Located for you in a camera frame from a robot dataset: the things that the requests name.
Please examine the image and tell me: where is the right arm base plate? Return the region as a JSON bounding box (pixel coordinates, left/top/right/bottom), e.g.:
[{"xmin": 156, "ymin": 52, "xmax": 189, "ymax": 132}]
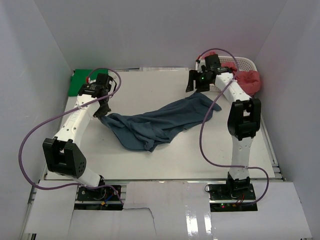
[{"xmin": 204, "ymin": 184, "xmax": 258, "ymax": 213}]

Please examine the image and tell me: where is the blue t shirt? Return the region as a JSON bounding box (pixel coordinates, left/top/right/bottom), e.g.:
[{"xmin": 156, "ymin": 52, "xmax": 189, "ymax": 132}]
[{"xmin": 100, "ymin": 92, "xmax": 222, "ymax": 152}]

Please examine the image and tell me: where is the white perforated plastic basket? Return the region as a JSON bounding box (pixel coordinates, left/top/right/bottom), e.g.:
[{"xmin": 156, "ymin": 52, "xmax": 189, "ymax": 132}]
[{"xmin": 195, "ymin": 56, "xmax": 257, "ymax": 92}]

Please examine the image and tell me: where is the folded green t shirt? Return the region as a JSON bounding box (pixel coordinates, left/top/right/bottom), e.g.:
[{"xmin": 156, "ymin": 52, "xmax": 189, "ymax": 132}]
[{"xmin": 68, "ymin": 69, "xmax": 108, "ymax": 97}]

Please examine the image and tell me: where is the red t shirt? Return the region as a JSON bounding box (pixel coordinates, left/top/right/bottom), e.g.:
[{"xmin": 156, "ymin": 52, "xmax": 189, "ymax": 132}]
[{"xmin": 195, "ymin": 50, "xmax": 261, "ymax": 96}]

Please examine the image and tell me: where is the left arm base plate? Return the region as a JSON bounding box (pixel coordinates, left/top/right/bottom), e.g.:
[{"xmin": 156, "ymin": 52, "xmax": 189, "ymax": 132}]
[{"xmin": 74, "ymin": 185, "xmax": 123, "ymax": 211}]

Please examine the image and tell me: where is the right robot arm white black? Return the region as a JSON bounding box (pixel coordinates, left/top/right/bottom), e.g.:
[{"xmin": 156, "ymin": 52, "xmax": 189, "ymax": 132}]
[{"xmin": 185, "ymin": 54, "xmax": 261, "ymax": 200}]

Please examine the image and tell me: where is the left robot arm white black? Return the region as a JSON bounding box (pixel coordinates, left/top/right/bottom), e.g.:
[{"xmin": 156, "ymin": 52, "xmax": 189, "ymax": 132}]
[{"xmin": 42, "ymin": 73, "xmax": 114, "ymax": 200}]

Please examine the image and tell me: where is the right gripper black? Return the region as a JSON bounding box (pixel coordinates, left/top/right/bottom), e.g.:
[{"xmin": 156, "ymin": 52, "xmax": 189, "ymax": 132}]
[{"xmin": 185, "ymin": 70, "xmax": 212, "ymax": 93}]

